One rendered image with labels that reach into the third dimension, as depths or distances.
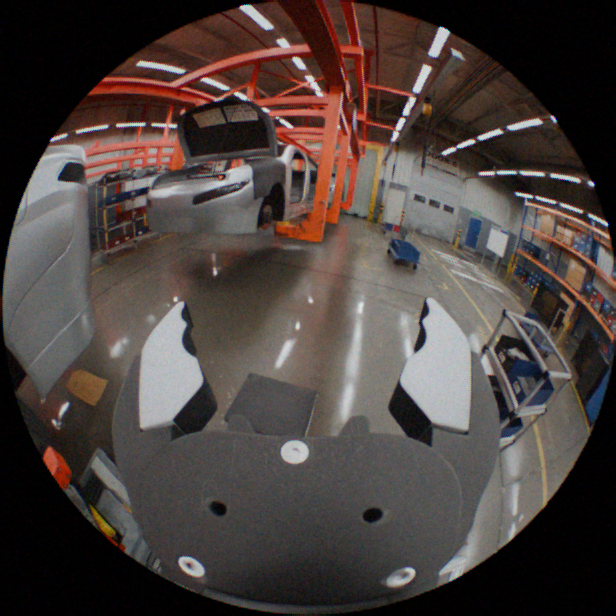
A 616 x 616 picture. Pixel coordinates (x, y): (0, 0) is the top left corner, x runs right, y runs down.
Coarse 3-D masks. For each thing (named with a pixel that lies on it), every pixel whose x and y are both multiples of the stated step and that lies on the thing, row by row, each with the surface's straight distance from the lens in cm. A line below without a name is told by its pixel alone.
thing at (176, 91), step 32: (288, 0) 202; (320, 0) 226; (320, 32) 234; (352, 32) 288; (224, 64) 360; (256, 64) 750; (320, 64) 292; (96, 96) 351; (128, 96) 373; (160, 96) 393; (192, 96) 458; (224, 96) 580; (256, 96) 727; (352, 128) 563
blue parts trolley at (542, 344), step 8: (528, 312) 497; (536, 320) 484; (568, 320) 469; (528, 328) 469; (544, 328) 502; (536, 336) 453; (552, 336) 483; (560, 336) 473; (544, 344) 454; (552, 352) 479
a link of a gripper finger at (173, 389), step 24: (168, 336) 10; (144, 360) 9; (168, 360) 9; (192, 360) 8; (144, 384) 8; (168, 384) 8; (192, 384) 7; (144, 408) 8; (168, 408) 7; (192, 408) 7; (216, 408) 8; (192, 432) 8
